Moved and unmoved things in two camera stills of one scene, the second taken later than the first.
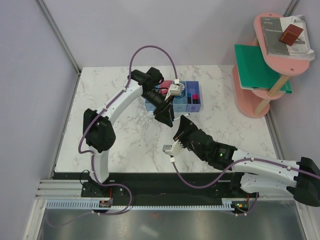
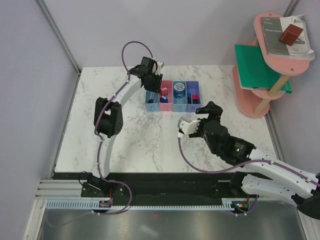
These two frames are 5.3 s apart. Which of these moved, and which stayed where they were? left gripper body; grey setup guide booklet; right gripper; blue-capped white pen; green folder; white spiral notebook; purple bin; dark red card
Moved: right gripper; left gripper body; blue-capped white pen
Stayed: white spiral notebook; green folder; grey setup guide booklet; purple bin; dark red card
